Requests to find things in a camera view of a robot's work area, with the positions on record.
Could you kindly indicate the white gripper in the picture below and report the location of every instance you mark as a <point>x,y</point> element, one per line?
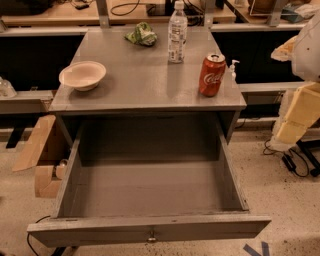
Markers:
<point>308,55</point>

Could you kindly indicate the red coke can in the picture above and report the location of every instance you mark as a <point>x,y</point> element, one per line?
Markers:
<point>211,75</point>

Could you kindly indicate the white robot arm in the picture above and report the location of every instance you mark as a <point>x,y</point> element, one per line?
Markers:
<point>303,51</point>

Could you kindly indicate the open grey top drawer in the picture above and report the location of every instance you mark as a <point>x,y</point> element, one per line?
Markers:
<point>129,175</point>

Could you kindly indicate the metal drawer knob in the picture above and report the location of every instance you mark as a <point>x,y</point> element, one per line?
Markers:
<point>152,238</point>

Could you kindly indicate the black table leg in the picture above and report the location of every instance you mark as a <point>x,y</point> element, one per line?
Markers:
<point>306,147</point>

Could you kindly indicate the white pump dispenser bottle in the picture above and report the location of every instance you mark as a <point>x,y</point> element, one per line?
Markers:
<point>232,69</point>

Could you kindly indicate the clear plastic water bottle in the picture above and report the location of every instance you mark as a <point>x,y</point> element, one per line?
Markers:
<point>177,33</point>

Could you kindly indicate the grey cabinet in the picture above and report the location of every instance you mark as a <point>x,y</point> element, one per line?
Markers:
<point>142,79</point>

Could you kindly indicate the green chip bag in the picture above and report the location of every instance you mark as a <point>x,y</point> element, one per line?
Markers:
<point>142,34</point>

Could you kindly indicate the white paper bowl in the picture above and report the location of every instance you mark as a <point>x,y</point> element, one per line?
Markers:
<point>83,75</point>

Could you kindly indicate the cardboard box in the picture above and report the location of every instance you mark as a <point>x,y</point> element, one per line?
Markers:
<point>46,151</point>

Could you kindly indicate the clear plastic container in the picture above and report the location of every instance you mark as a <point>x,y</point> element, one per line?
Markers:
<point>6,89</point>

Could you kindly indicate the grey metal post right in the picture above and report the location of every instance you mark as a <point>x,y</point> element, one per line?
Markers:
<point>274,18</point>

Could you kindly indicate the grey metal post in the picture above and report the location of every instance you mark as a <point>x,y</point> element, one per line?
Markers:
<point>274,18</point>
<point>103,13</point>
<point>209,6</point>

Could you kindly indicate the grey metal post middle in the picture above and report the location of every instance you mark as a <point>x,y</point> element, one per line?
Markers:
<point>209,6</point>

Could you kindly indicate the grey metal post left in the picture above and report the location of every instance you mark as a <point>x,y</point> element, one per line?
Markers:
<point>103,13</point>

